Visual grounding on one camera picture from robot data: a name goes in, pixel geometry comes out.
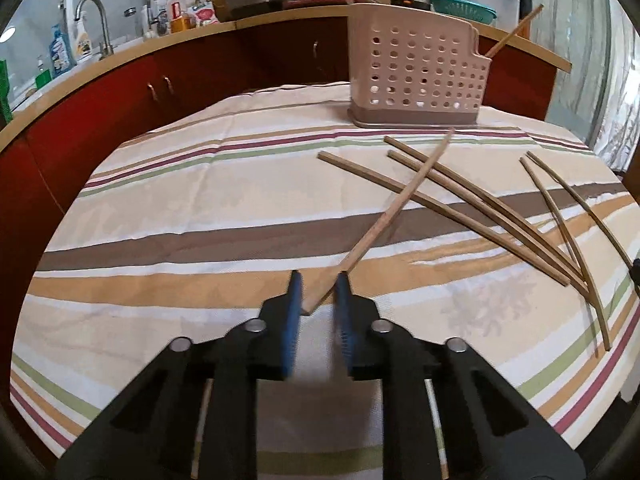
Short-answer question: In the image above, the pink perforated plastic basket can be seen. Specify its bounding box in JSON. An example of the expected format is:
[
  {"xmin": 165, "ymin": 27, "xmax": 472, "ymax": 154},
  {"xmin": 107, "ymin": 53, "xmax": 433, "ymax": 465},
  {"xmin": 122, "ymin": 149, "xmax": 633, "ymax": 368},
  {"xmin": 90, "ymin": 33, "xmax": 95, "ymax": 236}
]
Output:
[{"xmin": 347, "ymin": 2, "xmax": 493, "ymax": 128}]

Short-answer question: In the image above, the striped tablecloth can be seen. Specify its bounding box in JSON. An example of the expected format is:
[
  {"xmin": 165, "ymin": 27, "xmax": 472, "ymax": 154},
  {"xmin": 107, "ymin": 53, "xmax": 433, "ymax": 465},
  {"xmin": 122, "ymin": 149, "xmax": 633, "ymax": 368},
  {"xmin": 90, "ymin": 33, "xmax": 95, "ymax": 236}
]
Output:
[{"xmin": 10, "ymin": 82, "xmax": 640, "ymax": 480}]

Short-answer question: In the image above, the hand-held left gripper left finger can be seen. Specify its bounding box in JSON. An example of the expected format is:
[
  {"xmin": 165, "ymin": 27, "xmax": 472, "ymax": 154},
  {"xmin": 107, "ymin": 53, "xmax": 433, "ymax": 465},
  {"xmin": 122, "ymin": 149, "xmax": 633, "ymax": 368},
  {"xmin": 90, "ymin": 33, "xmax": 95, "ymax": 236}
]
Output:
[{"xmin": 54, "ymin": 270, "xmax": 304, "ymax": 480}]

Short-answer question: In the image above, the teal plastic colander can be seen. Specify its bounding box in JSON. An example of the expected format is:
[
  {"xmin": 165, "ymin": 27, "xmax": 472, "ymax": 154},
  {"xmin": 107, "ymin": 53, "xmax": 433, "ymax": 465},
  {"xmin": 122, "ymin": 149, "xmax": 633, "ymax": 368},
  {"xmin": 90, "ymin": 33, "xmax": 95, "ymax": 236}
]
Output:
[{"xmin": 431, "ymin": 0, "xmax": 499, "ymax": 26}]

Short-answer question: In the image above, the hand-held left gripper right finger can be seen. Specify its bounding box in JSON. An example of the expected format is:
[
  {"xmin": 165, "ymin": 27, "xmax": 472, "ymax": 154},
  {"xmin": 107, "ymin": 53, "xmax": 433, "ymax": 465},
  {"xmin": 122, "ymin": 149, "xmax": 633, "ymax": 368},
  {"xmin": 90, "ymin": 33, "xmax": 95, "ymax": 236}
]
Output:
[{"xmin": 333, "ymin": 272, "xmax": 587, "ymax": 480}]

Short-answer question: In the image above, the red induction cooker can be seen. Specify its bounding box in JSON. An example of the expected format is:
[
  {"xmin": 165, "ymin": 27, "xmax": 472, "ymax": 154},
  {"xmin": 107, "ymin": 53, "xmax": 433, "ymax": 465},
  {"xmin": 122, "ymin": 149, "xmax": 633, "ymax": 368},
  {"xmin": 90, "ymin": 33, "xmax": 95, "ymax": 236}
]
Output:
[{"xmin": 284, "ymin": 0, "xmax": 371, "ymax": 10}]

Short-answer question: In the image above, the aluminium frame window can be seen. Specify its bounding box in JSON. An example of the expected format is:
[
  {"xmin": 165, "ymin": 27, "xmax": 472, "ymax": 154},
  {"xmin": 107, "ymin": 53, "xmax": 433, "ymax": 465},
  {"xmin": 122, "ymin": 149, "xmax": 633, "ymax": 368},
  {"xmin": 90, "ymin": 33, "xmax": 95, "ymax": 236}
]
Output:
[{"xmin": 0, "ymin": 0, "xmax": 151, "ymax": 96}]

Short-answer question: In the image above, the blue dish soap bottle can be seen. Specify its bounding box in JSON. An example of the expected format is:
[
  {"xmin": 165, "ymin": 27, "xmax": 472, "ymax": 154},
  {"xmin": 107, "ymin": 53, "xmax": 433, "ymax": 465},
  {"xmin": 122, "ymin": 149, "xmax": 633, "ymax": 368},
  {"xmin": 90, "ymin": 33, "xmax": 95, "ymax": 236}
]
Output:
[{"xmin": 50, "ymin": 25, "xmax": 71, "ymax": 77}]

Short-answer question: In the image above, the translucent plastic container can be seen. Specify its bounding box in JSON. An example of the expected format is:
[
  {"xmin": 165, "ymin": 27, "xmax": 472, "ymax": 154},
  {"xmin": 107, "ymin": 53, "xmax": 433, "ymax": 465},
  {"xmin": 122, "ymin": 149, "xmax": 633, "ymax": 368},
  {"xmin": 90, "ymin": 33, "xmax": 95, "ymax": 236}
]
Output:
[{"xmin": 495, "ymin": 0, "xmax": 521, "ymax": 38}]

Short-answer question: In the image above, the sliding glass door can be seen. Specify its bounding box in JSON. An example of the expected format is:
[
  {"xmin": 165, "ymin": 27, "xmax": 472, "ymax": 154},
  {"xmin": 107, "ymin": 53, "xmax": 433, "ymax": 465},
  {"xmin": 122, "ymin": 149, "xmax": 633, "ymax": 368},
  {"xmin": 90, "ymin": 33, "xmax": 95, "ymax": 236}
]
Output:
[{"xmin": 530, "ymin": 0, "xmax": 640, "ymax": 171}]

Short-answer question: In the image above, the white spray bottle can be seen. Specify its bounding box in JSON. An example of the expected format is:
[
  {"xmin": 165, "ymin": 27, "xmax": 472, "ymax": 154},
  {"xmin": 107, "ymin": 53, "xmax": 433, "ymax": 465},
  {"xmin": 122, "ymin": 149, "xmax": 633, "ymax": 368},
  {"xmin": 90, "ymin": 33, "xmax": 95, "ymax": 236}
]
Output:
[{"xmin": 74, "ymin": 12, "xmax": 94, "ymax": 63}]

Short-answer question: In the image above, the steel faucet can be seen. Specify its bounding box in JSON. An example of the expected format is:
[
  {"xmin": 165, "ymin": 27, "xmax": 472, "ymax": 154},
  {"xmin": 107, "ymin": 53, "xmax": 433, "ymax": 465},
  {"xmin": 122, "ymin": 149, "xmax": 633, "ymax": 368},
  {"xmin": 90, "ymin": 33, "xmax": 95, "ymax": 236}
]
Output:
[{"xmin": 75, "ymin": 0, "xmax": 115, "ymax": 60}]

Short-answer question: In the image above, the amber oil bottle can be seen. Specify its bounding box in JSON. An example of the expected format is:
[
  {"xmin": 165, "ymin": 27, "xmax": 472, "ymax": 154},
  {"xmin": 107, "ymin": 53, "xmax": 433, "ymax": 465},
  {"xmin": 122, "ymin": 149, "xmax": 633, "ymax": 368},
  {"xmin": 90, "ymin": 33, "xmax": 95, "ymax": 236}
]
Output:
[{"xmin": 170, "ymin": 0, "xmax": 190, "ymax": 34}]

